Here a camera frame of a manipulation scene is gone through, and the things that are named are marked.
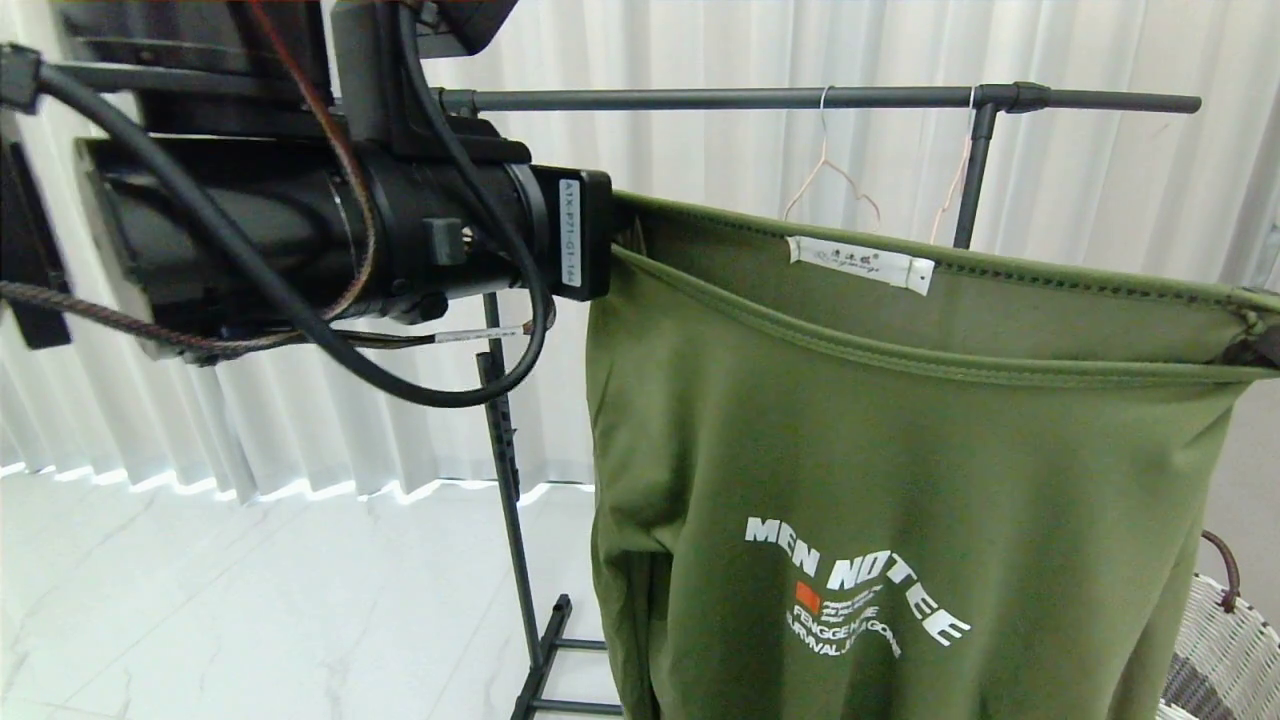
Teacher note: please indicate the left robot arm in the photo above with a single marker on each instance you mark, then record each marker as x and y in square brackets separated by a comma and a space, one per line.
[270, 190]

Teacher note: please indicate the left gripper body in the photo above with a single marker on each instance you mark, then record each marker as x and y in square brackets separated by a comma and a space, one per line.
[400, 225]

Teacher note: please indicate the green long-sleeved shirt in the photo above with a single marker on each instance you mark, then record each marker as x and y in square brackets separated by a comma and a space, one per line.
[900, 450]

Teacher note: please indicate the pink clothes hanger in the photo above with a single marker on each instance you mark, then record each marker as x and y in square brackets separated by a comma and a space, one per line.
[966, 150]
[824, 160]

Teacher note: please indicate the white curtain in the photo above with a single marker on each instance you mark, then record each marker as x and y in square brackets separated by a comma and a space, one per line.
[700, 40]

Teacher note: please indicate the white laundry basket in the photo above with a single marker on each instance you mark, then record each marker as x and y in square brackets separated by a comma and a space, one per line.
[1230, 650]

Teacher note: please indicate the black clothes rack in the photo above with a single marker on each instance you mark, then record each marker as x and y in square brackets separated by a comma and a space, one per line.
[750, 98]

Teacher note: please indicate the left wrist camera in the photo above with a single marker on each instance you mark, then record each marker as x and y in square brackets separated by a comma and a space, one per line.
[370, 60]

